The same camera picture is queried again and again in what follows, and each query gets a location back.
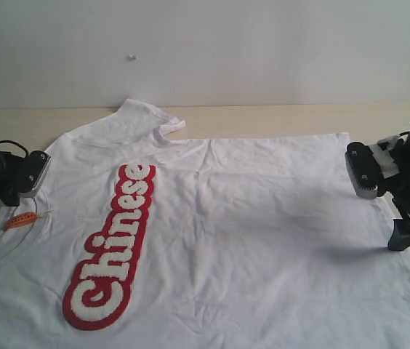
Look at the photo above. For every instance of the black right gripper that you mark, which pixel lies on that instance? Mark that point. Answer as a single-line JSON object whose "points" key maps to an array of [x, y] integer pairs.
{"points": [[384, 167]]}

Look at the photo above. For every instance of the white t-shirt red Chinese patch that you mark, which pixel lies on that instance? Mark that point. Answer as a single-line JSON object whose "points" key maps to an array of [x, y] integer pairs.
{"points": [[225, 243]]}

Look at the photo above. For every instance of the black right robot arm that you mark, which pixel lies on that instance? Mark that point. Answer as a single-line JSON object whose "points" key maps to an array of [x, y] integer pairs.
{"points": [[384, 167]]}

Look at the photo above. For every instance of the orange size tag with string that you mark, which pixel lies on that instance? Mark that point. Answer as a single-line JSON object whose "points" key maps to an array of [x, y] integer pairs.
{"points": [[25, 219]]}

